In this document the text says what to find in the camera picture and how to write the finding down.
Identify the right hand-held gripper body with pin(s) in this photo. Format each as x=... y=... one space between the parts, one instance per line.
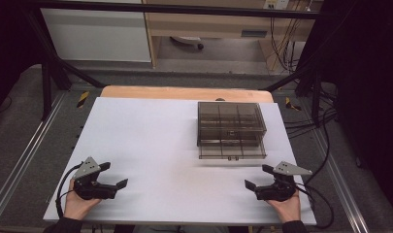
x=279 y=191

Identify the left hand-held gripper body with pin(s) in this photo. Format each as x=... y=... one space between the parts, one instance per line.
x=87 y=191

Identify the person's left hand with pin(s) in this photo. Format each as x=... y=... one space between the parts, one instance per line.
x=76 y=207

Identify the person's right hand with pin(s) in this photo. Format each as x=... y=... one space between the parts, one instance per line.
x=289 y=209

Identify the white table board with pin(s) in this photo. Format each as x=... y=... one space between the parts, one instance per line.
x=145 y=145

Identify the smoked clear plastic drawer cabinet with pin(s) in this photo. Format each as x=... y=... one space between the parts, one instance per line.
x=229 y=119

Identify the yellow black floor tape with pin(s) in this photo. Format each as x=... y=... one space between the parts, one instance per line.
x=292 y=104
x=82 y=99

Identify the wooden table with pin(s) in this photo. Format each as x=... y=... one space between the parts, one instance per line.
x=171 y=93

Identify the black curtain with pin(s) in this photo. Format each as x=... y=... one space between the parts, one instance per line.
x=9 y=48
x=365 y=81

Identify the office chair base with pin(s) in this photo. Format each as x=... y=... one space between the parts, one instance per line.
x=188 y=40

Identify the light wooden desk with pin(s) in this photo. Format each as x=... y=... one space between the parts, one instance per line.
x=213 y=26

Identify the white power strip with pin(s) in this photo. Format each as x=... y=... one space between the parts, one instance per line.
x=276 y=4

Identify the aluminium floor rail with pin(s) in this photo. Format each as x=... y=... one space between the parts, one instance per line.
x=341 y=181
x=21 y=161

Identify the black metal frame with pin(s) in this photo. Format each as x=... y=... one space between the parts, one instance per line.
x=171 y=9

